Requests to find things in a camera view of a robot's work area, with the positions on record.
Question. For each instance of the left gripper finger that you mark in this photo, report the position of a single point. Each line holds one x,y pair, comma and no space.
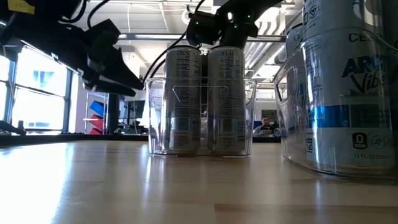
124,74
109,87

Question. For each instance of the clear plastic bin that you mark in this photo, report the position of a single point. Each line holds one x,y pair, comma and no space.
252,124
289,124

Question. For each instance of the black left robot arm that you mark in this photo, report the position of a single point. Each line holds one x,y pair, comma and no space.
31,31

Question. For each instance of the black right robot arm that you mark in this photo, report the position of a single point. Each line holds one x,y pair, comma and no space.
248,6

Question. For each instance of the black aluminium table frame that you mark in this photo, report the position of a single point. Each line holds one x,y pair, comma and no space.
62,139

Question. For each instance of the Celsius Tropical Vibe can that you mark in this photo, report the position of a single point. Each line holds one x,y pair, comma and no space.
226,99
183,99

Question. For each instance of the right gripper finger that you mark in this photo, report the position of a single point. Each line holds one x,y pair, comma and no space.
204,71

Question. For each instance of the black cylindrical post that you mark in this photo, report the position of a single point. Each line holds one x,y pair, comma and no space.
113,112

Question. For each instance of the dark background monitor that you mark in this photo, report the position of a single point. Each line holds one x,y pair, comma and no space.
136,109

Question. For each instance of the large window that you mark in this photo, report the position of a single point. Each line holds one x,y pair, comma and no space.
37,105

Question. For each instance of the blue red shelf bins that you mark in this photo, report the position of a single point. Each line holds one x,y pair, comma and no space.
98,119

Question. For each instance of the person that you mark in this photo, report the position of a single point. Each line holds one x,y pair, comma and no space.
264,126

